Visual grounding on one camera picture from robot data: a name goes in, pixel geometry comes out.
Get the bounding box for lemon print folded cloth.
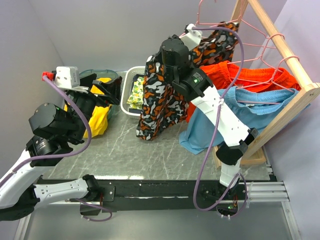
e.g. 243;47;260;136
126;76;146;110

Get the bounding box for yellow shorts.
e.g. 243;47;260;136
63;77;113;139

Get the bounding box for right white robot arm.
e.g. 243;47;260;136
159;35;258;200

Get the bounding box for camouflage patterned shorts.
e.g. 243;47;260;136
136;21;240;141

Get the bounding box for white plastic basket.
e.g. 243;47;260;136
120;66;145;120

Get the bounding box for aluminium rail frame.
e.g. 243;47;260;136
15;181;300;240

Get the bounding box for wooden clothes rack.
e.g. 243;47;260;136
212;0;320;168

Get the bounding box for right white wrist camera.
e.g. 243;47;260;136
179;23;203;51

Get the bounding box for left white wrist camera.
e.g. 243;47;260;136
42;66;89;93

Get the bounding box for pink hanger holding blue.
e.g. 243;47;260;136
236;56;300;105

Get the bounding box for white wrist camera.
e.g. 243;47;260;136
179;23;203;51
42;66;89;93

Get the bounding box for orange shorts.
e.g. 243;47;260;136
185;60;302;123

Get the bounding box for teal plastic bin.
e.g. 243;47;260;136
78;69;120;118

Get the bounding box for light blue shorts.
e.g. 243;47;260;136
179;86;299;155

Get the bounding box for pink wire hanger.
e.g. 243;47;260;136
195;0;243;28
238;17;269;49

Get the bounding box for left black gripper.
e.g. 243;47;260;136
67;73;123;142

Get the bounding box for pink hanger holding orange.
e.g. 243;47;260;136
239;33;302;91

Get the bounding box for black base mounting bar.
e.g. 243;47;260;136
81;179;246;212

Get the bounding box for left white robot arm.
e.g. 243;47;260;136
0;71;122;221

